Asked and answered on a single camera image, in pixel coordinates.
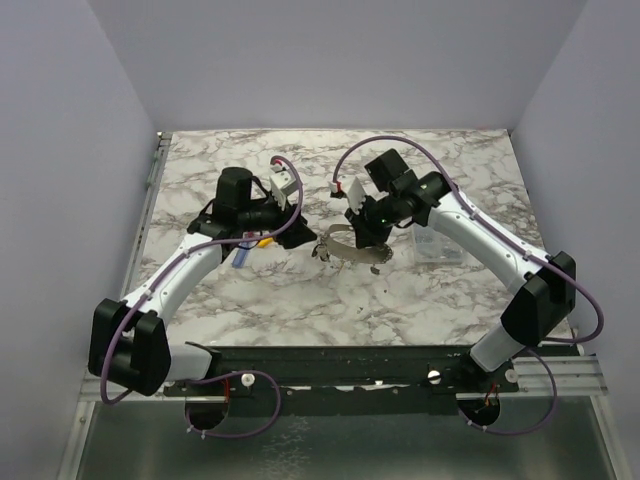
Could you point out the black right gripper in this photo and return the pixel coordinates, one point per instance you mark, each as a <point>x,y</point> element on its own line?
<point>368,230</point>

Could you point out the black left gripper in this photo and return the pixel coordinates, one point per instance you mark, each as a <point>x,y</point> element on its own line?
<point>297,233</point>

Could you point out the black key tag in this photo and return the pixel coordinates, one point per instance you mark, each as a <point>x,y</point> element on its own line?
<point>320,251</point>

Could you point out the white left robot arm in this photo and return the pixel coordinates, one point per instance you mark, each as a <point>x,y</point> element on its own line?
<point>129,344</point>

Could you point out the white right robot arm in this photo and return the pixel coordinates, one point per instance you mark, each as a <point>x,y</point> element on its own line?
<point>541,284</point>

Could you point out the blue red screwdriver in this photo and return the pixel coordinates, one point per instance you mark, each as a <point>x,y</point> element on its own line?
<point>242,250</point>

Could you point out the clear plastic box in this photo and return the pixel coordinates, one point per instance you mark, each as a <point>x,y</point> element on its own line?
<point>432,247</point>

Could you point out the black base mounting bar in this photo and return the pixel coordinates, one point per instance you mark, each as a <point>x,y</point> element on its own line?
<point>343,381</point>

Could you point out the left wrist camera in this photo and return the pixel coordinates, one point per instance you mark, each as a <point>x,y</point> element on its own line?
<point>282,184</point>

